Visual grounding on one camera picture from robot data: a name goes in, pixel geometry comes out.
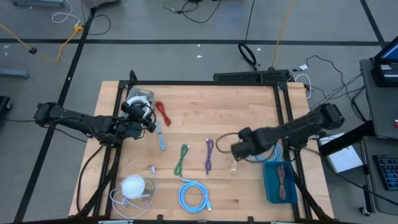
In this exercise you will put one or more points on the black support beam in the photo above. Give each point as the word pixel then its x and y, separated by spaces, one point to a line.
pixel 348 140

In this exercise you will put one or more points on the black floor object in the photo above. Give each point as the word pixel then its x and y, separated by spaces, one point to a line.
pixel 4 104

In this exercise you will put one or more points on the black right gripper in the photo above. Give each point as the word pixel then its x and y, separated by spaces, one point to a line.
pixel 248 144

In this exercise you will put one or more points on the black caster wheel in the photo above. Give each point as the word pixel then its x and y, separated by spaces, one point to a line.
pixel 365 211

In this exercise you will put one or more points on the grey floor object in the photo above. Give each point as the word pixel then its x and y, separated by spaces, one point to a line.
pixel 37 2

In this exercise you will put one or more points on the teal plastic bin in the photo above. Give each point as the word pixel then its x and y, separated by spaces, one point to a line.
pixel 272 186

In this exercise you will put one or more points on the black aluminium table frame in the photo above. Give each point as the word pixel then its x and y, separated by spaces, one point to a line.
pixel 202 83

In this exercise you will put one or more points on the grey floor bar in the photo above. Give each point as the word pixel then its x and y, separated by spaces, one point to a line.
pixel 14 73

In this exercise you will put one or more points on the white round dome object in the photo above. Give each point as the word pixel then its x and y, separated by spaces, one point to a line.
pixel 132 186

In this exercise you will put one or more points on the black laptop computer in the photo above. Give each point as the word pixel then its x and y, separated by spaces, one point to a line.
pixel 385 74

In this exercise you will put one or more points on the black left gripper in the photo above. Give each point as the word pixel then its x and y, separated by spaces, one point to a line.
pixel 138 112

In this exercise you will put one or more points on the black round floor plug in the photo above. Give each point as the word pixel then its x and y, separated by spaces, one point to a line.
pixel 32 50

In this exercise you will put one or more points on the white box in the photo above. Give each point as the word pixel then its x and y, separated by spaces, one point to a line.
pixel 345 160

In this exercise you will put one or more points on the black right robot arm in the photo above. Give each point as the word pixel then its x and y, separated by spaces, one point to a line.
pixel 298 127

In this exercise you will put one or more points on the black keyboard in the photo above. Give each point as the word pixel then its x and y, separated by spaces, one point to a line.
pixel 388 171

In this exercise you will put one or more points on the translucent white plastic bin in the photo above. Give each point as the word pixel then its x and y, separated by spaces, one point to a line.
pixel 146 93

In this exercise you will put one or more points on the grey side desk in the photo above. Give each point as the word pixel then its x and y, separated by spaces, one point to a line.
pixel 382 109

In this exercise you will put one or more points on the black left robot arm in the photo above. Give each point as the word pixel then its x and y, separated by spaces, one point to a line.
pixel 77 121

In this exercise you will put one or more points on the black power strip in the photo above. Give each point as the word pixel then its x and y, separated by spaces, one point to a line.
pixel 248 76

